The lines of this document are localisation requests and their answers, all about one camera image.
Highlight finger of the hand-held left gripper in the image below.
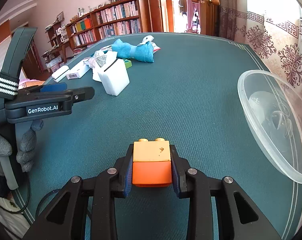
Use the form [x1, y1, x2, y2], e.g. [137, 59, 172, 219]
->
[19, 82, 67, 96]
[5, 87, 95, 123]

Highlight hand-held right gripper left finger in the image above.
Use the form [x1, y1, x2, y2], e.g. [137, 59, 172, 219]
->
[22, 144, 134, 240]

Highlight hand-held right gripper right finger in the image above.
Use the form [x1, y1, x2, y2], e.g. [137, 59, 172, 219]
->
[170, 145, 282, 240]

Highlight orange and yellow toy block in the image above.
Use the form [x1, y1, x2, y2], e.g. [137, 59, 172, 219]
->
[132, 138, 172, 188]

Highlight white medicine box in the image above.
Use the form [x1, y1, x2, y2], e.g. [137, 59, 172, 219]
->
[66, 61, 90, 80]

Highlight white printed plastic packet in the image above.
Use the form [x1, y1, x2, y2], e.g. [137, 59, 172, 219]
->
[87, 51, 116, 69]

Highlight white sponge with black layer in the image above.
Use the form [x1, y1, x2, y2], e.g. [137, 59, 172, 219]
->
[98, 59, 130, 96]

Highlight blue towel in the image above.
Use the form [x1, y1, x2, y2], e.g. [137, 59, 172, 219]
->
[112, 35, 156, 63]

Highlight clear plastic bowl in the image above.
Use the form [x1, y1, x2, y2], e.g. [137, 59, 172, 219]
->
[237, 70, 302, 184]

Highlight person's left hand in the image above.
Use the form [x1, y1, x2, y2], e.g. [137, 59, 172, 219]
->
[0, 119, 44, 175]

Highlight white rectangular case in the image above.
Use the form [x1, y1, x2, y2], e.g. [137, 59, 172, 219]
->
[52, 65, 69, 82]

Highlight pink cloth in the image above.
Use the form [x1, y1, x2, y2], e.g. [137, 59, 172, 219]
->
[18, 79, 45, 88]

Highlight small wooden shelf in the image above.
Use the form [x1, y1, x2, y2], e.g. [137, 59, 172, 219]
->
[44, 21, 72, 73]

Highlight shelved books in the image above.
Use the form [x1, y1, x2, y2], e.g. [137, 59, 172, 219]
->
[71, 0, 141, 47]

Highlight wooden bookshelf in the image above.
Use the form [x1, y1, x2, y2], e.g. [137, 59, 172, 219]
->
[66, 0, 152, 52]

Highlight white cloth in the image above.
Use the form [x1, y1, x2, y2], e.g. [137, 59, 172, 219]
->
[0, 196, 32, 240]

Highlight hanging mauve pants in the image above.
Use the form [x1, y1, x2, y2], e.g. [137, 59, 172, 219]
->
[186, 0, 200, 31]

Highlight patterned white curtain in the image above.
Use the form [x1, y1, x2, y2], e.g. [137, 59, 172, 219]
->
[234, 0, 302, 180]

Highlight grey brown curtain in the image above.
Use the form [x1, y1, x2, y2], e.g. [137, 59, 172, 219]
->
[218, 0, 238, 42]

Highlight black cable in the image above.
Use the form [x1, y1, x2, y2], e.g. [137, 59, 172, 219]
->
[0, 175, 65, 221]

